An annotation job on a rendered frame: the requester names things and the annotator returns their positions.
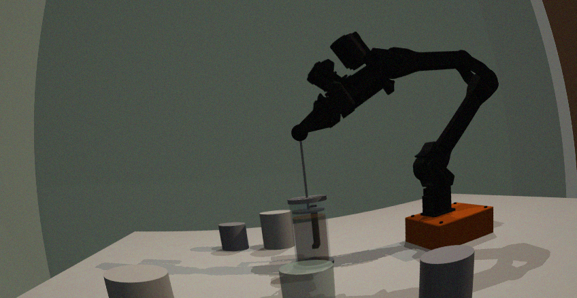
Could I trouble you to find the glass french press with black knob plunger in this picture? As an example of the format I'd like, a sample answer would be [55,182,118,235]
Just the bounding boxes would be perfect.
[287,125,334,263]

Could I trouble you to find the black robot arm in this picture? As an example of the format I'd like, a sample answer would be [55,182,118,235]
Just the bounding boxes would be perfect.
[307,31,499,217]

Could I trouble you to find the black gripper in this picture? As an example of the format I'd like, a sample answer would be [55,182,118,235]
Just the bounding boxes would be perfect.
[295,75,369,133]

